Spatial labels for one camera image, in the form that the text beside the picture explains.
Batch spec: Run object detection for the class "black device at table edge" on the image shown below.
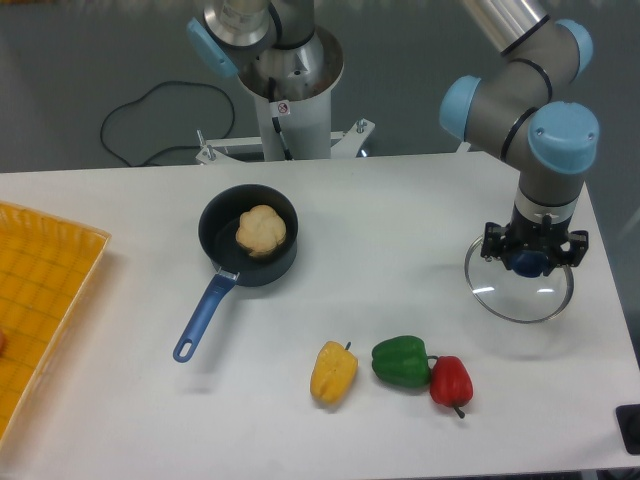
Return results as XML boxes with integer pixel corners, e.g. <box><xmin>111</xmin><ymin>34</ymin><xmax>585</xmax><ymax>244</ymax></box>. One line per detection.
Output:
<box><xmin>615</xmin><ymin>404</ymin><xmax>640</xmax><ymax>455</ymax></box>

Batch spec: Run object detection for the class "glass pot lid blue knob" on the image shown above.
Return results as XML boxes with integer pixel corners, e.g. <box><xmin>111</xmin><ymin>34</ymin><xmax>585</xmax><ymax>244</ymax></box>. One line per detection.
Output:
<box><xmin>464</xmin><ymin>235</ymin><xmax>574</xmax><ymax>324</ymax></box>

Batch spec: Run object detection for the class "green bell pepper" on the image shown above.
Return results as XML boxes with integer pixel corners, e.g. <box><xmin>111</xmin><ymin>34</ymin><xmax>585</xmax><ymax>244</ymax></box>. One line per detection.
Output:
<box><xmin>371</xmin><ymin>335</ymin><xmax>439</xmax><ymax>389</ymax></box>

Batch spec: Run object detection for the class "dark pot with blue handle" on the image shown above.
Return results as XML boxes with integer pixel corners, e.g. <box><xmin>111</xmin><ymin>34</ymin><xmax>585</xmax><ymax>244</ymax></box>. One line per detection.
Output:
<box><xmin>173</xmin><ymin>184</ymin><xmax>298</xmax><ymax>363</ymax></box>

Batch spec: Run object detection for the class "black cable on floor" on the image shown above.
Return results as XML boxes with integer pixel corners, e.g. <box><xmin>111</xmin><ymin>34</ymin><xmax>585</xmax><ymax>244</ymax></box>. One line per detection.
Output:
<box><xmin>99</xmin><ymin>80</ymin><xmax>236</xmax><ymax>168</ymax></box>

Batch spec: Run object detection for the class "round bread bun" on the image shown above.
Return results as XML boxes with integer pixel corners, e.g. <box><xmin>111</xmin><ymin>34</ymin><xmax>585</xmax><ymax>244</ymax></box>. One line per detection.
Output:
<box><xmin>235</xmin><ymin>204</ymin><xmax>287</xmax><ymax>258</ymax></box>

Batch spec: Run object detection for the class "yellow woven basket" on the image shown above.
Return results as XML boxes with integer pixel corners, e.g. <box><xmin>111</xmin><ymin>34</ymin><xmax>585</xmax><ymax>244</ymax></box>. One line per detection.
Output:
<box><xmin>1</xmin><ymin>201</ymin><xmax>111</xmax><ymax>441</ymax></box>

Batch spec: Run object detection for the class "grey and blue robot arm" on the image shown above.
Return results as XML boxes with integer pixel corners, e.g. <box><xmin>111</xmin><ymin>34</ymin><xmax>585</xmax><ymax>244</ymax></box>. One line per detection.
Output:
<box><xmin>186</xmin><ymin>1</ymin><xmax>599</xmax><ymax>278</ymax></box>

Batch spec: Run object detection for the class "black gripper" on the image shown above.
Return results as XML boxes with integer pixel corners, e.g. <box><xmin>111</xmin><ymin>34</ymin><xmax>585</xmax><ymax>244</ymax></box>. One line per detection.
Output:
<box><xmin>480</xmin><ymin>209</ymin><xmax>589</xmax><ymax>273</ymax></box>

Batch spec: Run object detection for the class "yellow bell pepper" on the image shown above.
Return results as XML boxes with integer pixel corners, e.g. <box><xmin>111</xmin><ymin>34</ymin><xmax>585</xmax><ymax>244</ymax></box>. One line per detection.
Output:
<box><xmin>310</xmin><ymin>341</ymin><xmax>359</xmax><ymax>405</ymax></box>

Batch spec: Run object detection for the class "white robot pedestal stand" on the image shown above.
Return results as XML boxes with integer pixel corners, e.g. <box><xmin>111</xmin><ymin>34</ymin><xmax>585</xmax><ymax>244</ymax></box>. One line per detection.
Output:
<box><xmin>195</xmin><ymin>27</ymin><xmax>376</xmax><ymax>165</ymax></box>

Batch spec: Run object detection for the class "red bell pepper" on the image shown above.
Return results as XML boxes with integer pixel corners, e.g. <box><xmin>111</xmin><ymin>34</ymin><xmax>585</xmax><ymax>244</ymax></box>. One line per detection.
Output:
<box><xmin>430</xmin><ymin>356</ymin><xmax>474</xmax><ymax>419</ymax></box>

